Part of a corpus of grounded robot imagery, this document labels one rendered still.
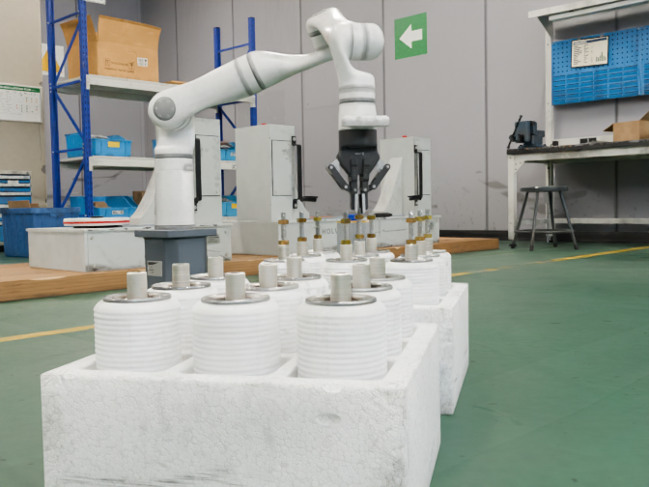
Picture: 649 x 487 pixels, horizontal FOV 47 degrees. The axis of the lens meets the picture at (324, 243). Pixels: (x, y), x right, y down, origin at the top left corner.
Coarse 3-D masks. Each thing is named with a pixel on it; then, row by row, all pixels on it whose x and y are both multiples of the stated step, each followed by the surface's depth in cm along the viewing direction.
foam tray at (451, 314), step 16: (464, 288) 150; (448, 304) 126; (464, 304) 148; (416, 320) 124; (432, 320) 123; (448, 320) 122; (464, 320) 148; (448, 336) 122; (464, 336) 147; (448, 352) 123; (464, 352) 147; (448, 368) 123; (464, 368) 147; (448, 384) 123; (448, 400) 123
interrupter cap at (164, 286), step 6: (162, 282) 98; (168, 282) 98; (192, 282) 98; (198, 282) 98; (204, 282) 98; (156, 288) 93; (162, 288) 92; (168, 288) 92; (174, 288) 92; (180, 288) 92; (186, 288) 92; (192, 288) 92; (198, 288) 93
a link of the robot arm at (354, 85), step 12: (336, 24) 141; (348, 24) 141; (336, 36) 140; (348, 36) 139; (336, 48) 140; (348, 48) 140; (336, 60) 141; (348, 60) 140; (348, 72) 140; (360, 72) 141; (348, 84) 141; (360, 84) 140; (372, 84) 142; (348, 96) 141; (360, 96) 140; (372, 96) 142
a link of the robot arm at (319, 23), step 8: (328, 8) 170; (312, 16) 169; (320, 16) 165; (328, 16) 161; (336, 16) 159; (312, 24) 166; (320, 24) 161; (328, 24) 157; (312, 32) 169; (320, 32) 168; (328, 32) 153
